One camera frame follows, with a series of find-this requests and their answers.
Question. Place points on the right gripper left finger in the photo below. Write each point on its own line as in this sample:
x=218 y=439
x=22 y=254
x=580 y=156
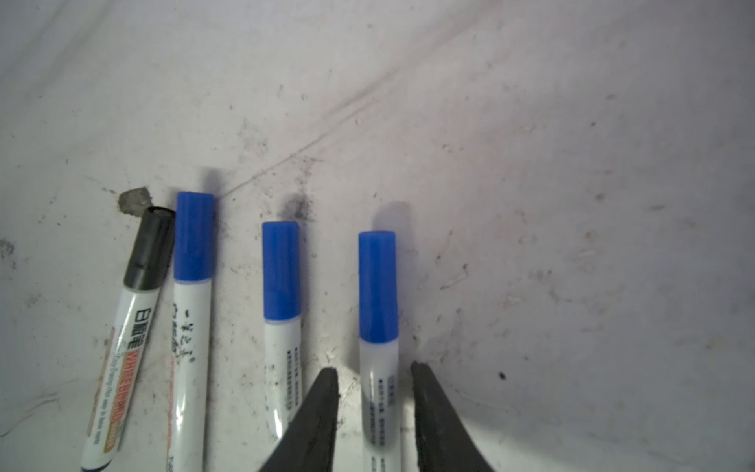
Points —
x=308 y=443

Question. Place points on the white marker pen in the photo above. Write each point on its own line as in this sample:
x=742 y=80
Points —
x=145 y=274
x=282 y=316
x=379 y=351
x=191 y=319

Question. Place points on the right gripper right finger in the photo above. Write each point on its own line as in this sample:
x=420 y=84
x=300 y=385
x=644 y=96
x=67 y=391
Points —
x=442 y=442

